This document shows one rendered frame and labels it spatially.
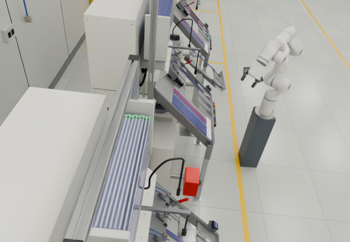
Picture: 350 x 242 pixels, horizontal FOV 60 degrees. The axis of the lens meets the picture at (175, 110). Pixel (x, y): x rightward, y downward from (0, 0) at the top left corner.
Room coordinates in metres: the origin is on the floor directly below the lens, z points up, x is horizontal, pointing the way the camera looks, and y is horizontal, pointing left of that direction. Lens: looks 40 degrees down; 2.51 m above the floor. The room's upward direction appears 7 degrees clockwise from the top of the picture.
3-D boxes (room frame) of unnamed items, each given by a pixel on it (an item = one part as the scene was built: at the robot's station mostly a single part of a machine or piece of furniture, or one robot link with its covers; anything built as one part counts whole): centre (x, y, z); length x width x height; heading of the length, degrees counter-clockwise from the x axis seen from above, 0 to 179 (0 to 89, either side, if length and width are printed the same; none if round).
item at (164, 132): (2.09, 0.30, 0.31); 0.70 x 0.65 x 0.62; 1
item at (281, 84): (2.25, -0.88, 1.00); 0.19 x 0.12 x 0.24; 58
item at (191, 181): (1.37, -0.18, 0.39); 0.24 x 0.24 x 0.78; 1
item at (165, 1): (2.15, 0.18, 1.52); 0.51 x 0.13 x 0.27; 1
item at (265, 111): (2.27, -0.85, 0.79); 0.19 x 0.19 x 0.18
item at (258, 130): (2.27, -0.85, 0.35); 0.18 x 0.18 x 0.70; 4
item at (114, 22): (2.08, 0.64, 0.86); 0.70 x 0.67 x 1.72; 1
